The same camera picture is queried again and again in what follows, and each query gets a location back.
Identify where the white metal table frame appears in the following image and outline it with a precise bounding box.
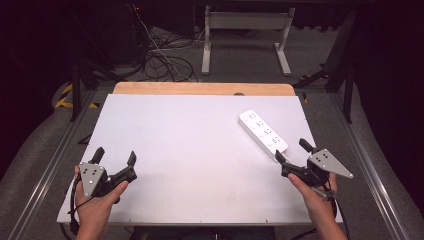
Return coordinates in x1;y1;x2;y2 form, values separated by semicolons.
201;5;296;77

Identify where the person's left hand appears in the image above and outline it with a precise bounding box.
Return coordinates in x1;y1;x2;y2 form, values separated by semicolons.
73;165;129;233

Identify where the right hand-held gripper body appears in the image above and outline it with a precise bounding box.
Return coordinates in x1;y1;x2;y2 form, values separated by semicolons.
281;148;354;188

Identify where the yellow black hazard tape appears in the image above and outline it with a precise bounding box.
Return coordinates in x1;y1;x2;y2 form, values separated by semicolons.
54;83;100;110

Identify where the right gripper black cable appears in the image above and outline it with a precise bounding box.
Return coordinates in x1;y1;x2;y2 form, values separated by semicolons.
289;179;352;240

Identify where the person's right hand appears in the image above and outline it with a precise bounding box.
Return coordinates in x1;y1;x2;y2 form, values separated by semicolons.
287;172;338;226

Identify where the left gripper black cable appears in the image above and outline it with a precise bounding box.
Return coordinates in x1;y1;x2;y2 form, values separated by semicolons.
68;174;95;236

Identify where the black metal stand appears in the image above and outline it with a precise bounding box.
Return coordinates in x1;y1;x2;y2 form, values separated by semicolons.
293;9;358;124
66;6;129;123

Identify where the white power strip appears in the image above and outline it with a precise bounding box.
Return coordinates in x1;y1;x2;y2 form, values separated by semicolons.
238;109;289;164

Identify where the person's dark clothing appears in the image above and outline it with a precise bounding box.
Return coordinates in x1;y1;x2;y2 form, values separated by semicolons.
129;225;277;240

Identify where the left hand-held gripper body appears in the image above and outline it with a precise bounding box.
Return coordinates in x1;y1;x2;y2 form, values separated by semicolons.
78;161;138;198

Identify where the tangle of floor cables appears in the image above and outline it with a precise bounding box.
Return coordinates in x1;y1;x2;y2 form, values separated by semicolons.
131;3;261;83

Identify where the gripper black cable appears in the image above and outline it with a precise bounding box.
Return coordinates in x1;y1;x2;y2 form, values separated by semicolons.
68;174;95;236
289;179;352;240

